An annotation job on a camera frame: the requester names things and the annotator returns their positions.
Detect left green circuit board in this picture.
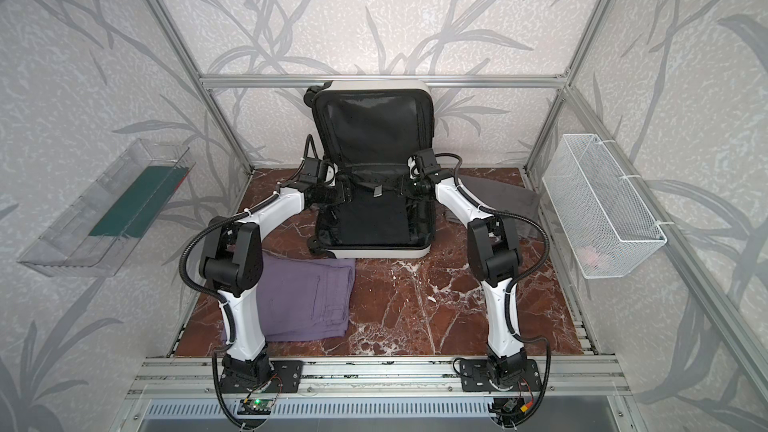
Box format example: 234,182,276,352
237,398,275,416

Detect black corrugated cable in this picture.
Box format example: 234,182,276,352
434,152,554,430
178,133,319,430

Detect clear plastic wall shelf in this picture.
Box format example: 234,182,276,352
18,139,195,278

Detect black t-shirt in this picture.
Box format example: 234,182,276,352
335,189,411,246

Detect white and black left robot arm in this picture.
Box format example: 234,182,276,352
188,159,355,385

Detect grey towel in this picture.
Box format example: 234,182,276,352
460,175,540,221

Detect purple trousers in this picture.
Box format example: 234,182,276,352
236,254,356,342

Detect black and white suitcase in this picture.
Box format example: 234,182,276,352
303,79,436,259

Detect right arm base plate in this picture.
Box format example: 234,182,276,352
452,357,544,393

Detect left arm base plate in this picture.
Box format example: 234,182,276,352
220,360,304,394

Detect green board in shelf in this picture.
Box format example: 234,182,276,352
89,166,190,239

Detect right black corrugated cable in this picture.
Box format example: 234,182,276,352
434,152,554,430

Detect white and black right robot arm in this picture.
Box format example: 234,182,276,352
403,149,546,389

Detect left black corrugated cable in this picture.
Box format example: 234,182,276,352
178,133,319,430

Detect pink object in basket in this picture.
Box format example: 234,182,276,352
577,246,610,270

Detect aluminium front rail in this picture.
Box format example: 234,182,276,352
126,355,631,399

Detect white wire mesh basket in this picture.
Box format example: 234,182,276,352
543,133,667,279

